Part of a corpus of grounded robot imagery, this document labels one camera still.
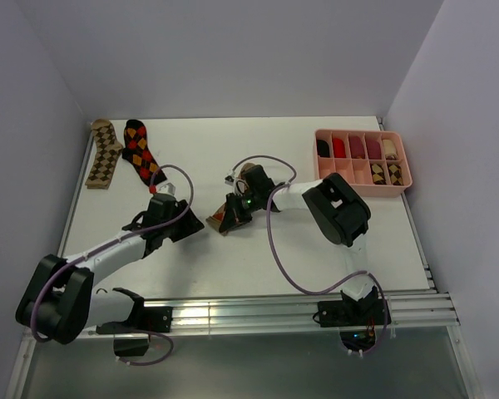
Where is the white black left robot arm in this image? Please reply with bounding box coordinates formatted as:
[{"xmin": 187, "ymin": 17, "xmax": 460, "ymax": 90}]
[{"xmin": 15, "ymin": 194, "xmax": 205, "ymax": 344}]

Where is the black rolled sock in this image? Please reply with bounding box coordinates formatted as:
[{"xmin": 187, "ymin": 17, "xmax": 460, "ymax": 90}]
[{"xmin": 316, "ymin": 139, "xmax": 330, "ymax": 158}]

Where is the dark pink rolled sock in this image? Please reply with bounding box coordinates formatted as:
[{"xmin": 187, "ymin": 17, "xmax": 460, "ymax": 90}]
[{"xmin": 348, "ymin": 135, "xmax": 365, "ymax": 159}]

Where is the aluminium table edge rail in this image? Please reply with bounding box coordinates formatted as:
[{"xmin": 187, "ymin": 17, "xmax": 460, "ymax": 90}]
[{"xmin": 57, "ymin": 137, "xmax": 94, "ymax": 258}]

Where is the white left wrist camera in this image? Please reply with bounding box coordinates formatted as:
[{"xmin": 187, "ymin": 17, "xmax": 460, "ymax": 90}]
[{"xmin": 155, "ymin": 181, "xmax": 176, "ymax": 197}]

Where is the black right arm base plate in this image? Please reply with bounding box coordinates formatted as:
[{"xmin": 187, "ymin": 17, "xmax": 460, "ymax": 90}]
[{"xmin": 316, "ymin": 299, "xmax": 392, "ymax": 328}]

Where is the brown yellow argyle rolled sock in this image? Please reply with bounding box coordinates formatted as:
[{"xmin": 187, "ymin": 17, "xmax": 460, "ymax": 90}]
[{"xmin": 370, "ymin": 163, "xmax": 386, "ymax": 185}]

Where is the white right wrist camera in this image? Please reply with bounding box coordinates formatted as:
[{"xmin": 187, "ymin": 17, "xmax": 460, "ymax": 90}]
[{"xmin": 224, "ymin": 170, "xmax": 238, "ymax": 186}]

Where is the beige orange brown argyle sock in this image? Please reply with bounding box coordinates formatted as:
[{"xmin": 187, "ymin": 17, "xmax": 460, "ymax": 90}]
[{"xmin": 206, "ymin": 162, "xmax": 254, "ymax": 235}]

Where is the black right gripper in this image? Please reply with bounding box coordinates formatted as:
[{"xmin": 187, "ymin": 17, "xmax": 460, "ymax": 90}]
[{"xmin": 220, "ymin": 190, "xmax": 262, "ymax": 233}]

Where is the aluminium front mounting rail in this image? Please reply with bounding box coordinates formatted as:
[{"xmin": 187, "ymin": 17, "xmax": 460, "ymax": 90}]
[{"xmin": 24, "ymin": 290, "xmax": 461, "ymax": 340}]

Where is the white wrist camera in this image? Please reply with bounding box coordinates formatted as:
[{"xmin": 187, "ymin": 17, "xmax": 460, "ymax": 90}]
[
  {"xmin": 155, "ymin": 181, "xmax": 176, "ymax": 197},
  {"xmin": 224, "ymin": 170, "xmax": 238, "ymax": 186}
]

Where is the black box under rail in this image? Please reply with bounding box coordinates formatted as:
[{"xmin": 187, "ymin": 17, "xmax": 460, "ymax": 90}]
[{"xmin": 113, "ymin": 337, "xmax": 150, "ymax": 357}]

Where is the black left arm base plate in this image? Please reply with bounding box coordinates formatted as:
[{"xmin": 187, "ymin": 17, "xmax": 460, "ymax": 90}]
[{"xmin": 96, "ymin": 306, "xmax": 173, "ymax": 334}]

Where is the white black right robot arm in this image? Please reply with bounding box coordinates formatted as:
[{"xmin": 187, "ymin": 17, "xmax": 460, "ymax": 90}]
[{"xmin": 218, "ymin": 164, "xmax": 385, "ymax": 324}]

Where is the black red yellow argyle sock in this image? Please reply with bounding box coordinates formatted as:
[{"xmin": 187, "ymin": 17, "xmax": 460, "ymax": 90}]
[{"xmin": 122, "ymin": 120, "xmax": 167, "ymax": 186}]

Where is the magenta rolled sock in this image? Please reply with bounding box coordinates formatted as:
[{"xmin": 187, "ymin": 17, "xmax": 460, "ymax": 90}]
[{"xmin": 365, "ymin": 137, "xmax": 382, "ymax": 160}]

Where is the brown cream argyle rolled sock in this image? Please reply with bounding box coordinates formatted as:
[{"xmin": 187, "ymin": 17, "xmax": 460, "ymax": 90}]
[{"xmin": 388, "ymin": 164, "xmax": 403, "ymax": 186}]

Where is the red rolled sock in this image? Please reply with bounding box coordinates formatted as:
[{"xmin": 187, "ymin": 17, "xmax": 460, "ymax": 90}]
[{"xmin": 332, "ymin": 137, "xmax": 347, "ymax": 159}]

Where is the pink divided organizer tray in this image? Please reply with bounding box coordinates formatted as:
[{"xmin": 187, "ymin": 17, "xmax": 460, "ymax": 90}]
[{"xmin": 314, "ymin": 129, "xmax": 413, "ymax": 198}]

